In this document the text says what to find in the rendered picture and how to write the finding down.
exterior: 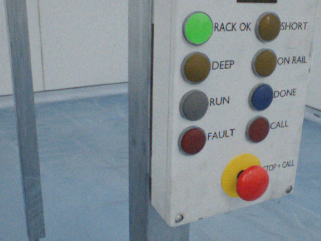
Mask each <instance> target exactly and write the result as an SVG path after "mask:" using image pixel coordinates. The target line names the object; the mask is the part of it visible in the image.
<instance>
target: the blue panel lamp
mask: <svg viewBox="0 0 321 241"><path fill-rule="evenodd" d="M272 100H273V91H272V89H271V88H270V87H269V86H267V85H261V86H259V87H258V88H257V89H256V90H255V91H254V92H253V95H252V99H251V101H252V104H253V107H254V108H255V109H256V110H265V109H266V108H268V107H269V106H270V104H271V102H272Z"/></svg>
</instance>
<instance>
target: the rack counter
mask: <svg viewBox="0 0 321 241"><path fill-rule="evenodd" d="M237 3H277V0H237Z"/></svg>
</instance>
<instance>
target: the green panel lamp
mask: <svg viewBox="0 0 321 241"><path fill-rule="evenodd" d="M211 32H212V23H211V21H210V19H209V18H208V17H207V16H206V15H205V14H202V13H198V14H195V15H193V16H192V17H191V18H190V19H189V21H188V22H187V25H186V34H187V37H188V38H189V40H190V41H192V42H193V43H203V42H205V41H206V40H207V39H208V38H209V37H210V35H211Z"/></svg>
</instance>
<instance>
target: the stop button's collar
mask: <svg viewBox="0 0 321 241"><path fill-rule="evenodd" d="M284 163H285V162H284ZM284 163H283V164H284ZM254 165H259V166H261V163H260V161H259V159H258V158H257V157H256V156H254V155H252V154H249V153H244V154H240V155H238V156H236V157H235V158H233V159H232V160H231V161H230V162H229V163H228V165H227V166H226V167H225V168H224V170H223V173H222V176H221V186H222V189H223V191H224V192H225V193H226V194H227V195H228V196H230V197H232V198H239V196H238V194H237V192H236V184H237V181H238V180H237V175H238V173H239V172H240V171H241V170H243V169H246V168H249V167H250V166H254ZM275 165H276V164H274V169H272V170H275V167H276V166H275ZM268 166H269V165H268ZM268 166H264V167H266V171H267V167H268ZM271 166H273V165H271ZM271 166H269V171H272V170H270V167H271ZM287 166H288V167H289V163H288V162H287ZM287 166H285V167H283V168H286V167H287ZM264 167H263V168H264Z"/></svg>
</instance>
